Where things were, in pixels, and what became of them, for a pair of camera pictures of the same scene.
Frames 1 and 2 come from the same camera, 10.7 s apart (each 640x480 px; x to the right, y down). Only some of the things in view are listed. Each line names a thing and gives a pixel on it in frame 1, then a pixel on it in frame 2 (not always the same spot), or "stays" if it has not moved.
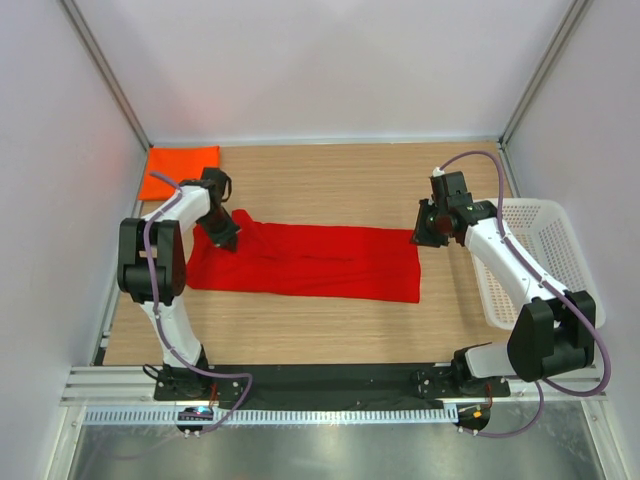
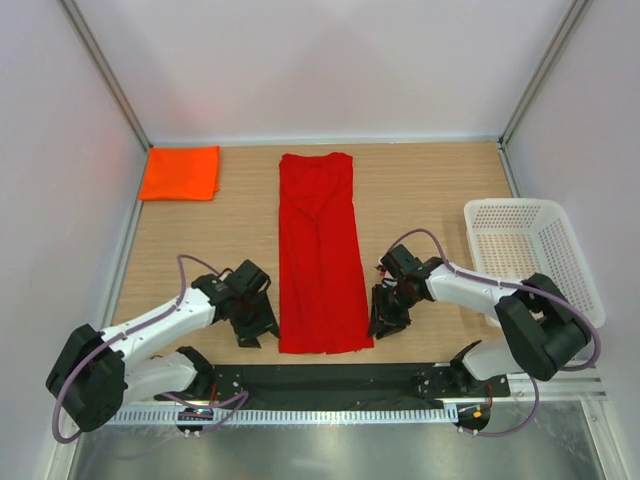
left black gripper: (227, 239) → (248, 335)
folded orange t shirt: (178, 163) stays
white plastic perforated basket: (544, 230) stays
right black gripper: (421, 236) → (395, 322)
